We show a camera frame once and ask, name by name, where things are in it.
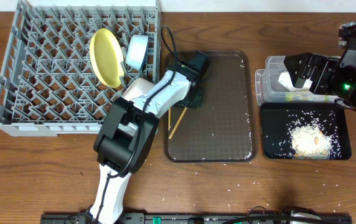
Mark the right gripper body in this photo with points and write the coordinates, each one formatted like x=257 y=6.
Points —
x=325 y=83

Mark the white paper napkin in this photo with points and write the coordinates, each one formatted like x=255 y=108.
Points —
x=285 y=80

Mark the wooden chopstick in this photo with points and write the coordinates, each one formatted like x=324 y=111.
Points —
x=178 y=122
x=169 y=120

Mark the green snack wrapper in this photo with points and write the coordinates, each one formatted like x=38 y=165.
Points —
x=304 y=97

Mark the white bowl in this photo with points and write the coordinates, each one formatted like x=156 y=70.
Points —
x=139 y=87

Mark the light blue bowl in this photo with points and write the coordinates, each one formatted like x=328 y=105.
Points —
x=137 y=51

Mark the yellow plate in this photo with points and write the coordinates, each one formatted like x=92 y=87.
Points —
x=106 y=58

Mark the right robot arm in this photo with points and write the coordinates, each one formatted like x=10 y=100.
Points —
x=347 y=87

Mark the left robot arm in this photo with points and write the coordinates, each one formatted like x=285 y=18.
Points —
x=125 y=138

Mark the black waste tray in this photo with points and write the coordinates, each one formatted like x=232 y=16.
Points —
x=345 y=148

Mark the clear plastic bin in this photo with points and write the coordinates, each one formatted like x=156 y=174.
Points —
x=269 y=90

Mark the dark brown serving tray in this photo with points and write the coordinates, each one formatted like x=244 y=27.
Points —
x=223 y=129

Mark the spilled rice pile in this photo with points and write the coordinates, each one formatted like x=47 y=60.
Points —
x=300 y=134

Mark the grey dish rack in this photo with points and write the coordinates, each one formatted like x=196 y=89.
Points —
x=47 y=83

